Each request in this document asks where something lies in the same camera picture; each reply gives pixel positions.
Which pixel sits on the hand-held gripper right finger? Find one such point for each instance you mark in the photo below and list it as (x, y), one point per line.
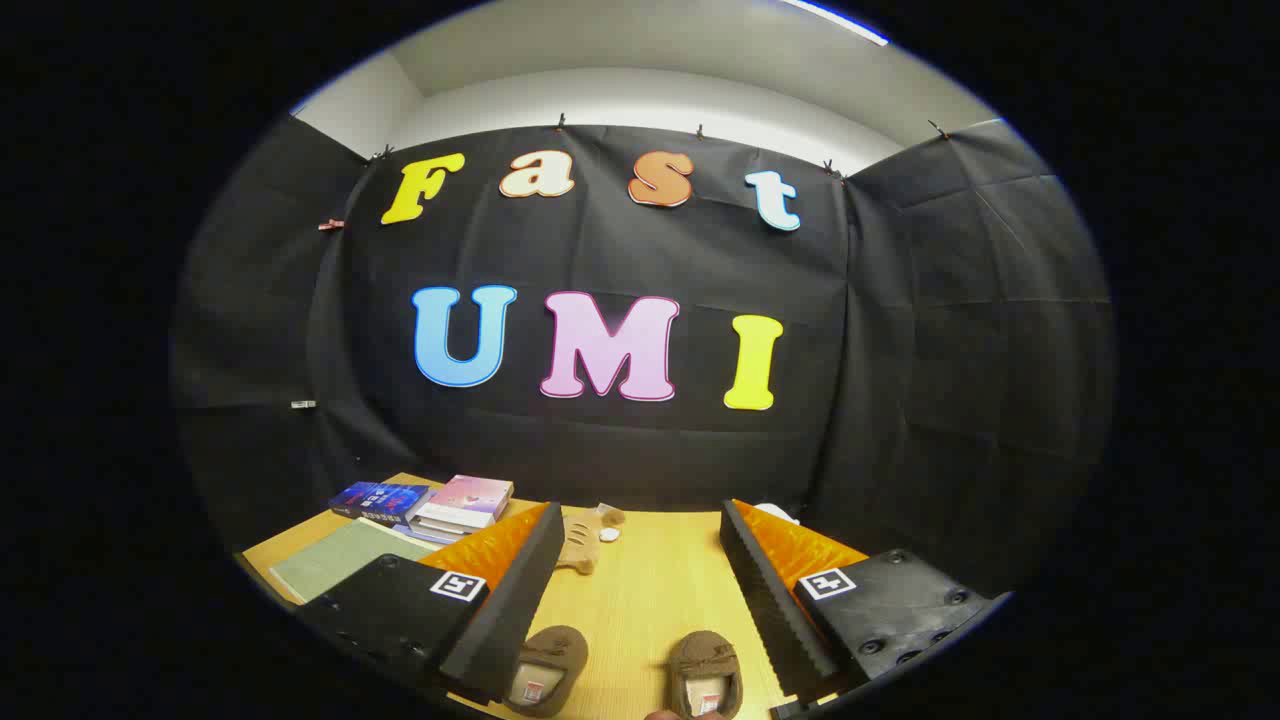
(775, 620)

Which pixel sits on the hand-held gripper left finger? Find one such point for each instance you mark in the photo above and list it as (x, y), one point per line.
(500, 620)

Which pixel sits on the brown fuzzy shoe with bow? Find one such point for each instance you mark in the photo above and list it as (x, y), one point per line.
(705, 660)
(550, 655)

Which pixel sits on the green fabric storage box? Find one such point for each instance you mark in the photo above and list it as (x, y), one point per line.
(340, 560)

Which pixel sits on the white plush toy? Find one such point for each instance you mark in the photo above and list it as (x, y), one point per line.
(775, 513)

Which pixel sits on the brown striped plush toy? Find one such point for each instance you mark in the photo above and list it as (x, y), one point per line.
(580, 548)

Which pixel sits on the white book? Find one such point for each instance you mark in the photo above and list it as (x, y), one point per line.
(450, 523)

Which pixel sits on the light blue book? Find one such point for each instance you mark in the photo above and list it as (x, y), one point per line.
(430, 535)

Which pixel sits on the pink cover book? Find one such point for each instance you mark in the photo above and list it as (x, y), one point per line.
(470, 495)

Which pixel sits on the black backdrop cloth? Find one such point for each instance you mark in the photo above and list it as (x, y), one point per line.
(600, 250)

